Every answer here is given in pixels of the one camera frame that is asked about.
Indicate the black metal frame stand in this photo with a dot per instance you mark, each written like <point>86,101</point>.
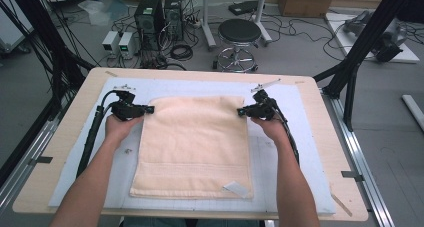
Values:
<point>366,37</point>

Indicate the white panel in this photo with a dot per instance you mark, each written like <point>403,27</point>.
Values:
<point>13,23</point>

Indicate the black flat device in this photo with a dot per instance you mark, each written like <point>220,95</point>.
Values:
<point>243,7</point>

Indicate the cardboard box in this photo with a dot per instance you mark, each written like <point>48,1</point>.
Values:
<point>306,2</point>

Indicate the person's left hand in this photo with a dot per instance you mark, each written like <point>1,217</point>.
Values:
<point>118,130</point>

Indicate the person's right hand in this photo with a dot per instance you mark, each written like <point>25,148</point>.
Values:
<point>275,130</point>

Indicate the aluminium rail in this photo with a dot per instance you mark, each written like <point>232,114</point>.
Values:
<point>371,187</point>
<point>20,173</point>

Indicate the white table leg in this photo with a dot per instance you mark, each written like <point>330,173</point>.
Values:
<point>261,17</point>
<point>207,20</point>

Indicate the large black computer tower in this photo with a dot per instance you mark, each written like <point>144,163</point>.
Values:
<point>148,20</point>

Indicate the clear plastic bag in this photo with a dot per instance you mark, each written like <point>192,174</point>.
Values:
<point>100,12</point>

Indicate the black round stool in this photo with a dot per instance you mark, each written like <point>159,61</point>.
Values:
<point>239,30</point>

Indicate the white power supply unit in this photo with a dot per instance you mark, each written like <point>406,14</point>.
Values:
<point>110,42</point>
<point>126,43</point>

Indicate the grey machine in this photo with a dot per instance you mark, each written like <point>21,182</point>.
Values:
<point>390,33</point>

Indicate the black clip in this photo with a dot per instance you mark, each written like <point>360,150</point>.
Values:
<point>351,175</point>
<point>41,160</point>

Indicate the cream towel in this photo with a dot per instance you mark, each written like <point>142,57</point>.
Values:
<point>193,143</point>

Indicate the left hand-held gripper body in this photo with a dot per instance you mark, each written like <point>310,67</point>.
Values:
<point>125,110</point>

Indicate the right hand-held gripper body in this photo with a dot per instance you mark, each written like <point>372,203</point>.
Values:
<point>263,110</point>

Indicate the white platform board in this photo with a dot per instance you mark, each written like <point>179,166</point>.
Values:
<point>336,30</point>

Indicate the thin wooden strip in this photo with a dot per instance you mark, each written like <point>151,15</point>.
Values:
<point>340,203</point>

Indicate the slim black computer tower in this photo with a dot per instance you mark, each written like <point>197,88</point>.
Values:
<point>173,17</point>

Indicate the white tube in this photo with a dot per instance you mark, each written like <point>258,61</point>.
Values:
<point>413,108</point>

